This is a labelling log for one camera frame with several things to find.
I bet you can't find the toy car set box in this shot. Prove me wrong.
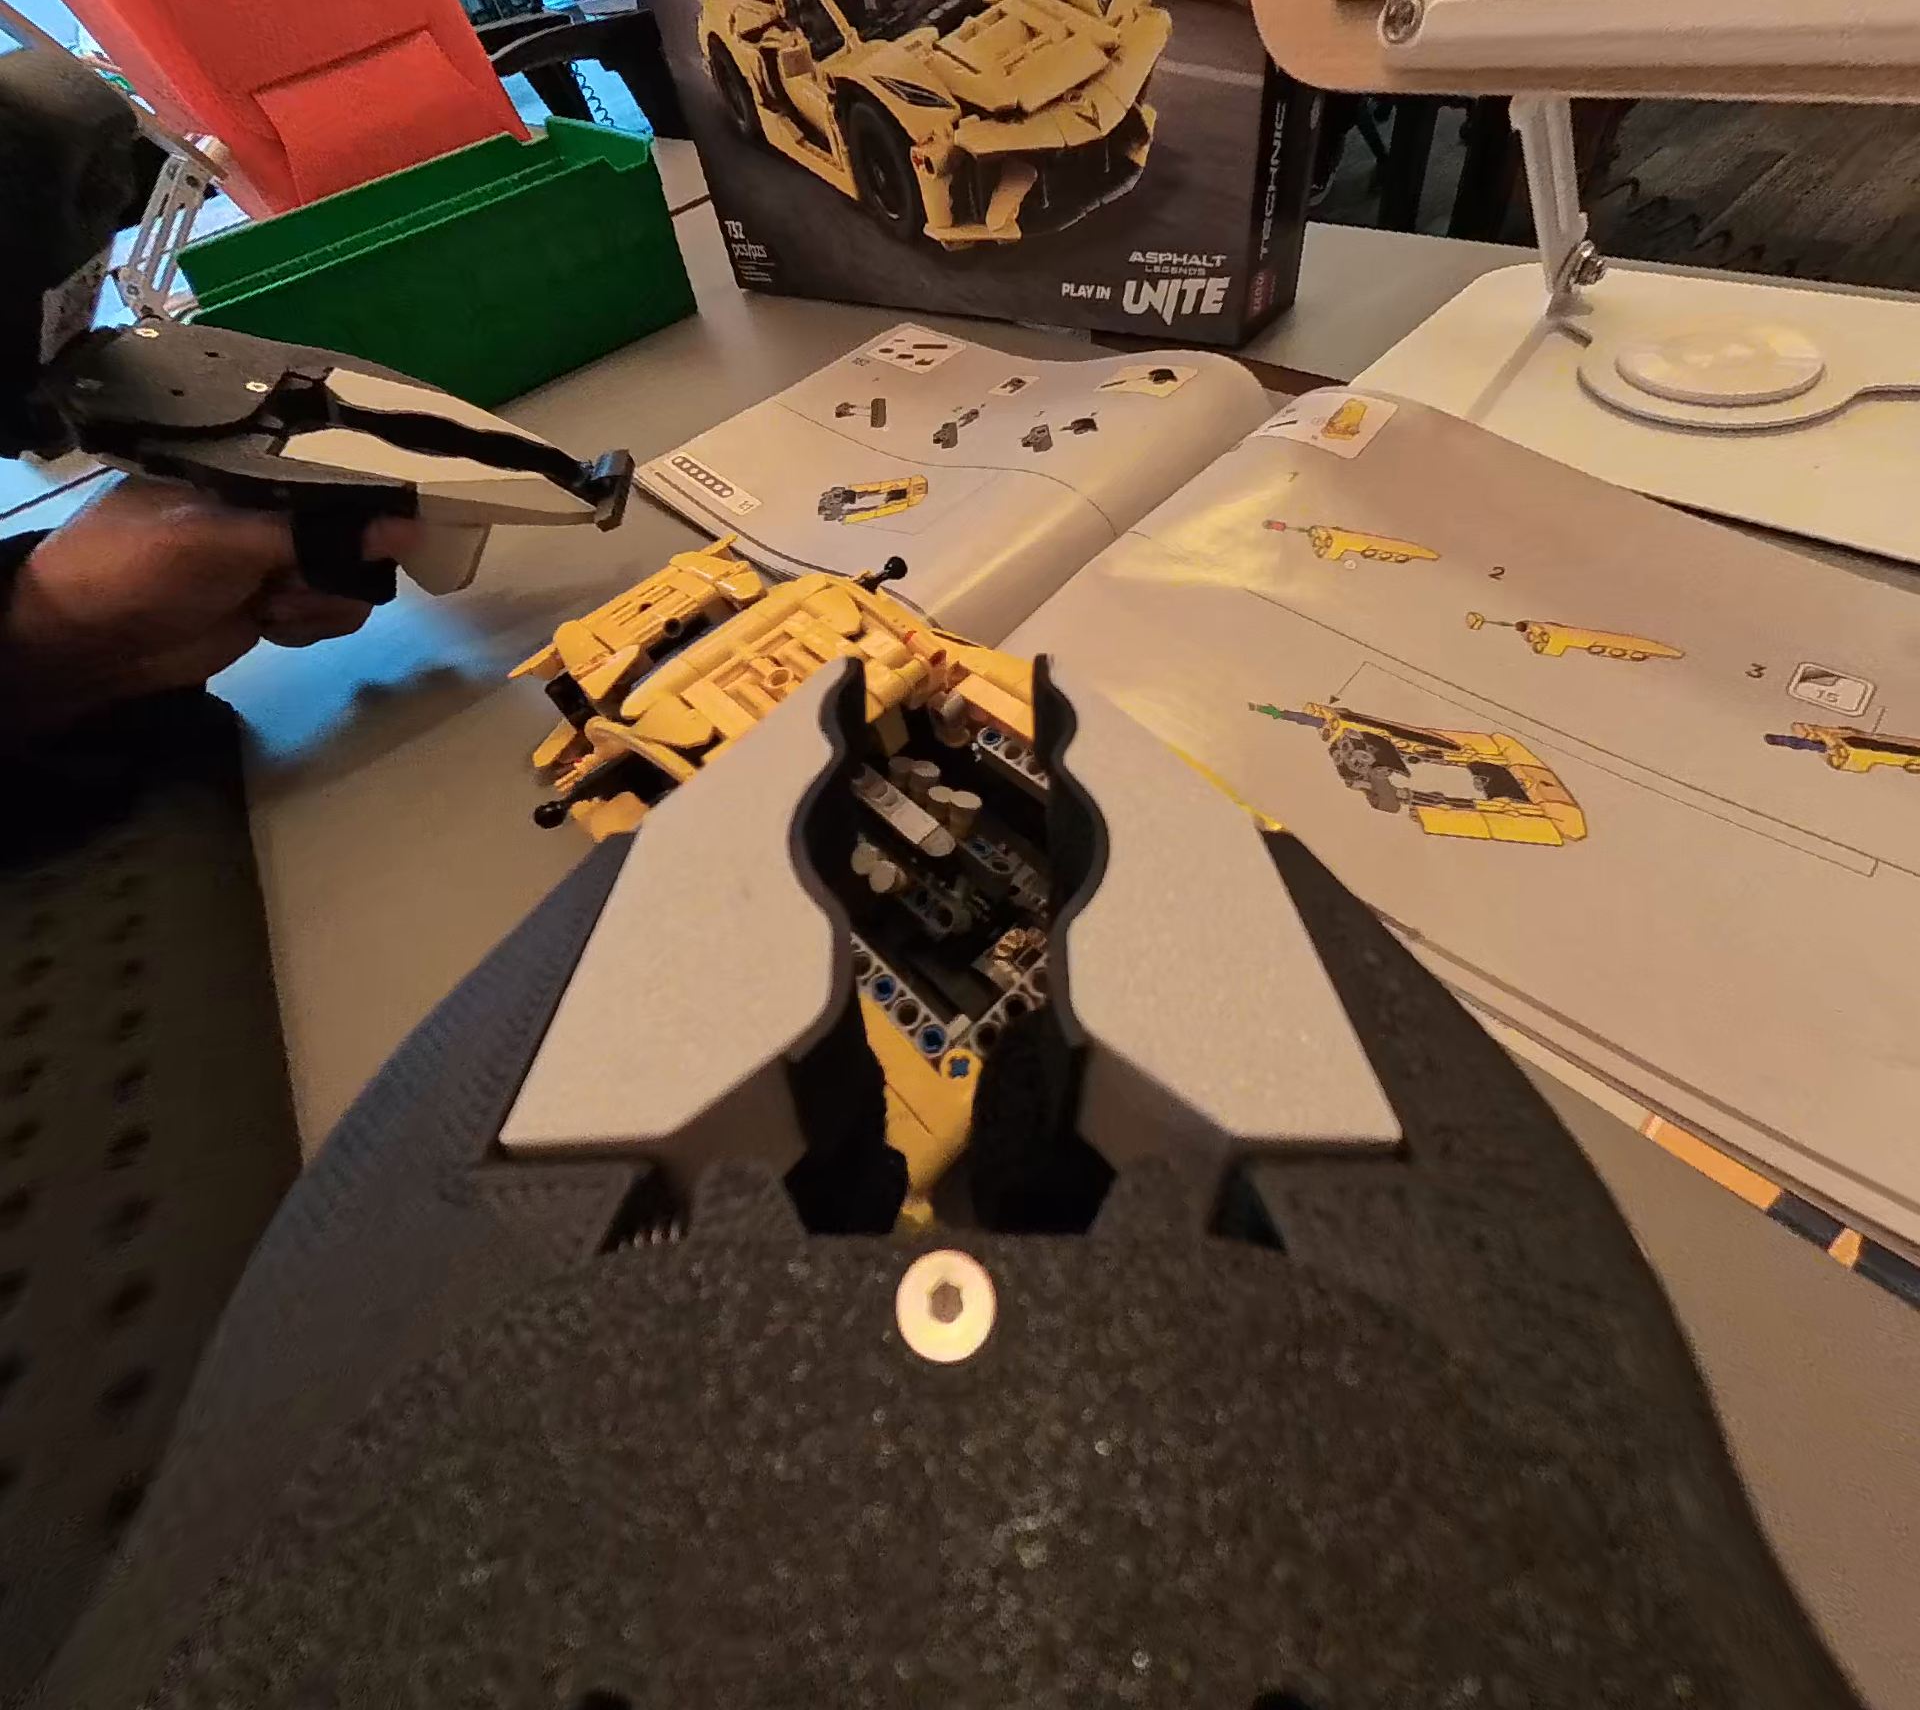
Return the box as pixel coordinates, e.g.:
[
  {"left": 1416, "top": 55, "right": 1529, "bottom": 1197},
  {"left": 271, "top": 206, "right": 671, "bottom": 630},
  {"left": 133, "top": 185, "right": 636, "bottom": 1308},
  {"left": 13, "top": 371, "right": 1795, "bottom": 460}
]
[{"left": 599, "top": 0, "right": 1322, "bottom": 350}]

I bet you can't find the person's left hand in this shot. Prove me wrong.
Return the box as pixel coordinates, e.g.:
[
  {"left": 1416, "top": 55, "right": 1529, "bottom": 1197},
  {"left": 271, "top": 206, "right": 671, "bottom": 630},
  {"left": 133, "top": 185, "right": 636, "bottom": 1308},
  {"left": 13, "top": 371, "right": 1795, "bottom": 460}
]
[{"left": 0, "top": 493, "right": 425, "bottom": 696}]

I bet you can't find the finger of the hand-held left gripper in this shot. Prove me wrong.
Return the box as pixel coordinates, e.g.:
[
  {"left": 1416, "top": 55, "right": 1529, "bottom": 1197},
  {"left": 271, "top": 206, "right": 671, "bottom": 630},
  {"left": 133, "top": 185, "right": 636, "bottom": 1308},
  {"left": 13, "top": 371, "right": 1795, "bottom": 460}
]
[
  {"left": 274, "top": 424, "right": 605, "bottom": 531},
  {"left": 317, "top": 364, "right": 605, "bottom": 500}
]

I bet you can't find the red plastic case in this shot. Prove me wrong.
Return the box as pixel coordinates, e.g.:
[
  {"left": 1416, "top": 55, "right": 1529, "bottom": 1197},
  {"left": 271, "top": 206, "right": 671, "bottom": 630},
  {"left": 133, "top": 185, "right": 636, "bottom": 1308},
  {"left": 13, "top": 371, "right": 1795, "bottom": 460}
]
[{"left": 29, "top": 0, "right": 534, "bottom": 221}]

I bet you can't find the white articulated stand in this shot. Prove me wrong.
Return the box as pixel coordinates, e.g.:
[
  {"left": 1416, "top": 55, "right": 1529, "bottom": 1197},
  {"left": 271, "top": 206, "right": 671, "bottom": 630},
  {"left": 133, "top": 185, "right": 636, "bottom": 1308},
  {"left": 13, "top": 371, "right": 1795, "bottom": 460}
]
[{"left": 1350, "top": 91, "right": 1920, "bottom": 565}]

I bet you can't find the yellow toy brick car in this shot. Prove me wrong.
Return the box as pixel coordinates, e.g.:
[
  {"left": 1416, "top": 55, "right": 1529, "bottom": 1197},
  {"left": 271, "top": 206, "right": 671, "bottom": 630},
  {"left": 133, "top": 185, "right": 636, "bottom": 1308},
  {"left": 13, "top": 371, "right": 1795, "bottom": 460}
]
[{"left": 509, "top": 541, "right": 1082, "bottom": 1210}]

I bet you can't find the green plastic bin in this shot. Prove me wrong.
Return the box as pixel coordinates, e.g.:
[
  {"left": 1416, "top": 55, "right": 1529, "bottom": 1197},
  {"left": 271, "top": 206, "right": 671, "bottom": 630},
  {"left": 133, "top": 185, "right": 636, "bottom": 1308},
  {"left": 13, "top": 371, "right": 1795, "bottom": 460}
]
[{"left": 175, "top": 116, "right": 700, "bottom": 410}]

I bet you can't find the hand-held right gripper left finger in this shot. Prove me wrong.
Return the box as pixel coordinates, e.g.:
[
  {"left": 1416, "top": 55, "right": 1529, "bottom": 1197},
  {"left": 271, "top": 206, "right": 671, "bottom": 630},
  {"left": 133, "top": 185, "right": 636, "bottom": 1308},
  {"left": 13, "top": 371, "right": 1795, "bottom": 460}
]
[{"left": 496, "top": 655, "right": 876, "bottom": 1236}]

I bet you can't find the open instruction booklet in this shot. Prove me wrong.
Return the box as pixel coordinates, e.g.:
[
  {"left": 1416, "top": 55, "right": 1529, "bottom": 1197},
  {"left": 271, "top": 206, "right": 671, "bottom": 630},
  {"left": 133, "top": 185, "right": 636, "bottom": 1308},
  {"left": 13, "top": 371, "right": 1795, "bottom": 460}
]
[{"left": 632, "top": 322, "right": 1920, "bottom": 1271}]

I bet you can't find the wooden board on white arm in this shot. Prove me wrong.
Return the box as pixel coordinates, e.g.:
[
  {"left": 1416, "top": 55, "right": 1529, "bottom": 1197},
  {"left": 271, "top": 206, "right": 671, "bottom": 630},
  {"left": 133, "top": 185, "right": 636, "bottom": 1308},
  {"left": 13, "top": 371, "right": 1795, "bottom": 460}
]
[{"left": 95, "top": 132, "right": 233, "bottom": 320}]

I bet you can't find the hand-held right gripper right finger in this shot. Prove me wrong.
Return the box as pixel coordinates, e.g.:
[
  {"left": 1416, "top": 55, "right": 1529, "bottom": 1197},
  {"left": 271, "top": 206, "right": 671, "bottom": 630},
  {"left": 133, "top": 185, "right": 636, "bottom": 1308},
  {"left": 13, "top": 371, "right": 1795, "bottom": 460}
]
[{"left": 973, "top": 652, "right": 1411, "bottom": 1231}]

